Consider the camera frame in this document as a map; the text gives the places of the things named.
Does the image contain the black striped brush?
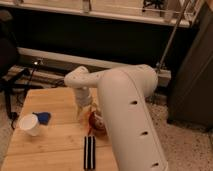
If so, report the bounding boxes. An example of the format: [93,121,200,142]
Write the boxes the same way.
[83,136,96,171]

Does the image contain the white paper cup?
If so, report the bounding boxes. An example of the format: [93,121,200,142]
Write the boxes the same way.
[18,114,40,136]

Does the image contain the metal pole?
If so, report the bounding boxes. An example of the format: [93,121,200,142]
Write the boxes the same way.
[156,0,190,73]

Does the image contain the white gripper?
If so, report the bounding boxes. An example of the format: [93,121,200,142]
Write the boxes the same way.
[74,87,93,122]

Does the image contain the blue cloth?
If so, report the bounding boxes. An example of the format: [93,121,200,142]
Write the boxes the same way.
[34,112,51,125]

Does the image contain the dark cabinet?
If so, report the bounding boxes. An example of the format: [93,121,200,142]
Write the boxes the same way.
[167,2,213,129]

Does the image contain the black office chair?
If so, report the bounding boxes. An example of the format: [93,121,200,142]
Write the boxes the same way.
[0,10,40,129]

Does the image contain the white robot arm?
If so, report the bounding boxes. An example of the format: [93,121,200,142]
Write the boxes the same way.
[64,64,169,171]

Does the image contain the red bowl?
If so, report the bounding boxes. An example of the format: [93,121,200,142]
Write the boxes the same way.
[88,111,106,136]

